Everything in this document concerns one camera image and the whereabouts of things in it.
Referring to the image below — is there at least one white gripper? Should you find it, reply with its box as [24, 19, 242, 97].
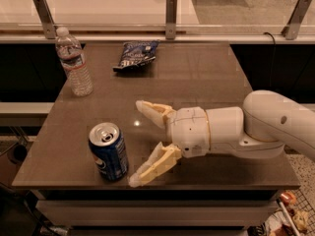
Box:
[128, 100, 210, 188]

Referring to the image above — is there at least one blue pepsi can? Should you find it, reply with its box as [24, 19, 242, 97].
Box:
[89, 122, 129, 181]

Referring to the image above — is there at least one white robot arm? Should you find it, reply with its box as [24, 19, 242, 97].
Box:
[128, 90, 315, 188]

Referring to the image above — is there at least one blue chip bag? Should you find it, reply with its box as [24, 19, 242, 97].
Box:
[113, 40, 159, 72]

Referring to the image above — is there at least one white table drawer base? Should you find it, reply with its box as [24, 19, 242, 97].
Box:
[36, 200, 278, 228]

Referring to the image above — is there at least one clear plastic water bottle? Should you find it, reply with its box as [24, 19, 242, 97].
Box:
[55, 27, 94, 96]

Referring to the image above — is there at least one middle metal rail bracket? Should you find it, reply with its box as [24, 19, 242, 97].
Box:
[165, 0, 177, 39]

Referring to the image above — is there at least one metal rail bracket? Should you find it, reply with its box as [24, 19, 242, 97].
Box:
[282, 0, 312, 40]
[32, 0, 56, 39]
[165, 0, 177, 39]

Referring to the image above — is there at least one wire basket with snacks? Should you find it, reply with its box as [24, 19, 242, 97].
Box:
[263, 190, 315, 236]

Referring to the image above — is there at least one left metal rail bracket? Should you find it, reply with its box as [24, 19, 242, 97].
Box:
[32, 0, 56, 39]

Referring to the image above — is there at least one right metal rail bracket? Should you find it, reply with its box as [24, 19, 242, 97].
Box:
[282, 0, 312, 40]

